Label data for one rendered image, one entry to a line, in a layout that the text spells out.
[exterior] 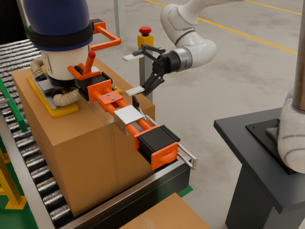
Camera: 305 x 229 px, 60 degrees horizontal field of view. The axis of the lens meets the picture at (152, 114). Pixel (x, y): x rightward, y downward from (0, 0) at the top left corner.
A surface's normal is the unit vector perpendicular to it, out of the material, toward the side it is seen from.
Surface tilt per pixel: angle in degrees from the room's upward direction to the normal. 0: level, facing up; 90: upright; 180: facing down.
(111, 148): 90
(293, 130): 75
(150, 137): 0
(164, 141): 0
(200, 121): 0
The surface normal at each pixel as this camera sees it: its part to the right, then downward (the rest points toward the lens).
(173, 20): -0.62, 0.11
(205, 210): 0.00, -0.80
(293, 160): -0.36, 0.63
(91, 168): 0.58, 0.49
